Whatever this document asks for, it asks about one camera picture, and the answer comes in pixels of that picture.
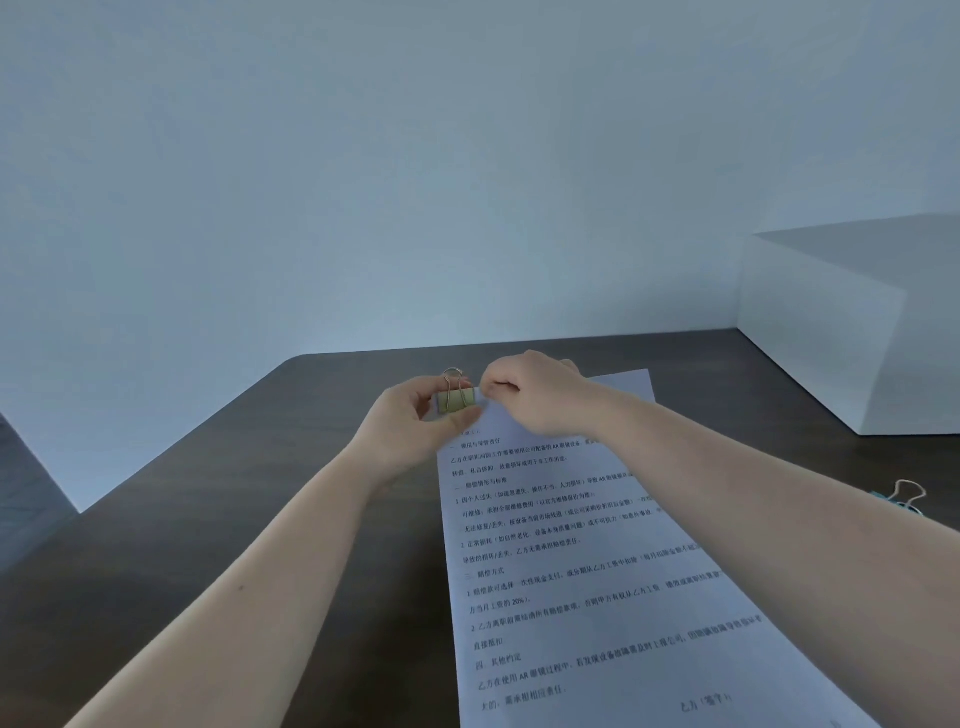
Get white box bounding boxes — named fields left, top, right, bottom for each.
left=735, top=212, right=960, bottom=438

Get person's right hand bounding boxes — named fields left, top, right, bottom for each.
left=478, top=349, right=610, bottom=440

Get teal binder clip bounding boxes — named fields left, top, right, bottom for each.
left=868, top=480, right=928, bottom=518

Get person's right forearm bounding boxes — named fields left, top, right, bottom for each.
left=588, top=381, right=960, bottom=728

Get printed white paper sheets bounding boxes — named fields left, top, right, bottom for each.
left=435, top=367, right=888, bottom=728

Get person's left forearm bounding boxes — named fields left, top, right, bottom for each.
left=43, top=447, right=410, bottom=728

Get beige binder clip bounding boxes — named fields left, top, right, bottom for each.
left=436, top=367, right=482, bottom=417

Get person's left hand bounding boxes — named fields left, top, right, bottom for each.
left=351, top=372, right=486, bottom=482

